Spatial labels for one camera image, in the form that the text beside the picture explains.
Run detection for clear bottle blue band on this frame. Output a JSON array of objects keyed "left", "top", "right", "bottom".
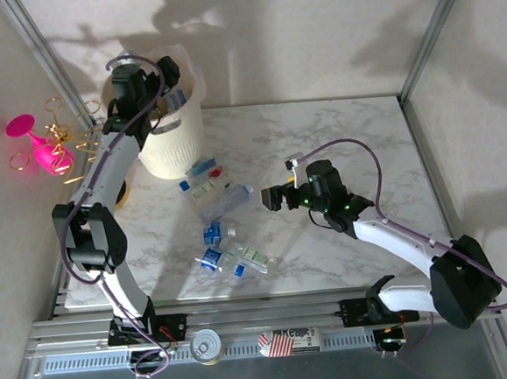
[{"left": 184, "top": 157, "right": 218, "bottom": 179}]

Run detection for grey slotted cable duct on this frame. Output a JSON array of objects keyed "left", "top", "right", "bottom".
[{"left": 41, "top": 328, "right": 377, "bottom": 376}]

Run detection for small bottle pale green label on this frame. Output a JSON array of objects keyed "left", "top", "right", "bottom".
[{"left": 178, "top": 171, "right": 237, "bottom": 204}]

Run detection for gold wire stand black base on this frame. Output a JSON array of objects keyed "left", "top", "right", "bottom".
[{"left": 4, "top": 91, "right": 133, "bottom": 218}]

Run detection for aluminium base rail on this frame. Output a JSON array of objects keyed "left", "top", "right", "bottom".
[{"left": 24, "top": 276, "right": 506, "bottom": 379}]

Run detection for blue label bottle white cap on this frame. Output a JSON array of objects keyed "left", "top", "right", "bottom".
[{"left": 200, "top": 219, "right": 239, "bottom": 248}]

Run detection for silver tin can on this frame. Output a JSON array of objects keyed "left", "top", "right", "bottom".
[{"left": 187, "top": 327, "right": 225, "bottom": 368}]

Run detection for pink wine glass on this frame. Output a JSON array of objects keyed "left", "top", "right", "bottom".
[{"left": 4, "top": 110, "right": 78, "bottom": 180}]

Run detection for white plastic bin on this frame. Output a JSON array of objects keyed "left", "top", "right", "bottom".
[{"left": 96, "top": 52, "right": 210, "bottom": 186}]

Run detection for aluminium corner post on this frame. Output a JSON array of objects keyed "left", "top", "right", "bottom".
[
  {"left": 0, "top": 0, "right": 100, "bottom": 133},
  {"left": 390, "top": 0, "right": 485, "bottom": 104}
]

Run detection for clear bottle green white label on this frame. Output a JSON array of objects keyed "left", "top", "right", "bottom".
[{"left": 222, "top": 239, "right": 281, "bottom": 279}]

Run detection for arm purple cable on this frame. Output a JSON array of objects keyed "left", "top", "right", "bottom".
[
  {"left": 298, "top": 127, "right": 507, "bottom": 366},
  {"left": 44, "top": 51, "right": 190, "bottom": 379}
]

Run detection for white handled scissors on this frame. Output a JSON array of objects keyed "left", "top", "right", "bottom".
[{"left": 373, "top": 195, "right": 398, "bottom": 217}]

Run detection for clear bottle light blue label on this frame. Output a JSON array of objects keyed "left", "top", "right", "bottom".
[{"left": 160, "top": 88, "right": 190, "bottom": 115}]

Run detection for aluminium side rail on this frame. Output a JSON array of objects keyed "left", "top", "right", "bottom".
[
  {"left": 0, "top": 122, "right": 120, "bottom": 379},
  {"left": 398, "top": 88, "right": 507, "bottom": 379}
]

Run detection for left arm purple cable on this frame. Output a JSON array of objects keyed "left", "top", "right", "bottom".
[{"left": 44, "top": 51, "right": 190, "bottom": 379}]

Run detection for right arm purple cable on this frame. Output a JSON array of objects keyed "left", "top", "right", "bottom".
[{"left": 298, "top": 127, "right": 507, "bottom": 366}]

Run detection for large clear bottle blue cap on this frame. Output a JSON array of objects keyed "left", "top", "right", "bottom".
[{"left": 195, "top": 181, "right": 257, "bottom": 225}]

